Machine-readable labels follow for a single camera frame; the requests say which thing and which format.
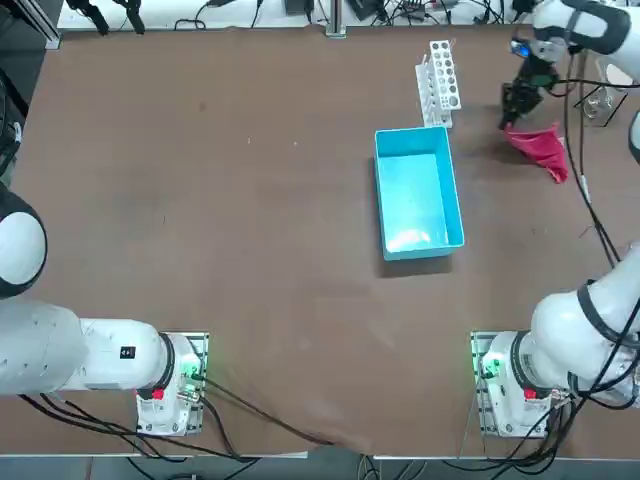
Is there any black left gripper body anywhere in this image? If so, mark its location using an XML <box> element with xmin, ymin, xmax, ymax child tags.
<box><xmin>0</xmin><ymin>122</ymin><xmax>22</xmax><ymax>169</ymax></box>

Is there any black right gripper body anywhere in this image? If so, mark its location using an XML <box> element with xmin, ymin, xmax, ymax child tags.
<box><xmin>514</xmin><ymin>49</ymin><xmax>560</xmax><ymax>99</ymax></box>

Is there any red cloth rag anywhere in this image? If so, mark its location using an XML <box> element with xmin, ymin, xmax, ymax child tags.
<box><xmin>503</xmin><ymin>121</ymin><xmax>571</xmax><ymax>185</ymax></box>

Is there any blue plastic storage box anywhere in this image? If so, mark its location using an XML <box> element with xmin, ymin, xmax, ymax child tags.
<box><xmin>373</xmin><ymin>124</ymin><xmax>467</xmax><ymax>262</ymax></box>

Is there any glass alcohol lamp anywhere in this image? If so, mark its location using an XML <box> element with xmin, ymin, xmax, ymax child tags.
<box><xmin>582</xmin><ymin>84</ymin><xmax>615</xmax><ymax>121</ymax></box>

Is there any white test tube rack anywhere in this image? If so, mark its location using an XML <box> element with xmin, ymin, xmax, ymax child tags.
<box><xmin>413</xmin><ymin>39</ymin><xmax>463</xmax><ymax>130</ymax></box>

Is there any black stand leg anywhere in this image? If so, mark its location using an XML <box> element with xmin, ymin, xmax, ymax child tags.
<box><xmin>67</xmin><ymin>0</ymin><xmax>110</xmax><ymax>36</ymax></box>
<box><xmin>112</xmin><ymin>0</ymin><xmax>147</xmax><ymax>35</ymax></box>

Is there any wire gauze on tripod stand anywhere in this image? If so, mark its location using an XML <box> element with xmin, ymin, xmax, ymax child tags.
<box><xmin>573</xmin><ymin>59</ymin><xmax>630</xmax><ymax>127</ymax></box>

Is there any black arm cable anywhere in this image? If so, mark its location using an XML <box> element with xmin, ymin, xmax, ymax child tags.
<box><xmin>562</xmin><ymin>44</ymin><xmax>624</xmax><ymax>271</ymax></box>

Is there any aluminium frame post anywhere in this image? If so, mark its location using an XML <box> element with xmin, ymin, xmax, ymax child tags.
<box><xmin>326</xmin><ymin>0</ymin><xmax>350</xmax><ymax>39</ymax></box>

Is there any black base cable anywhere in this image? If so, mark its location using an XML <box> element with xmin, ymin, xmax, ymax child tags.
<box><xmin>199</xmin><ymin>374</ymin><xmax>351</xmax><ymax>447</ymax></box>

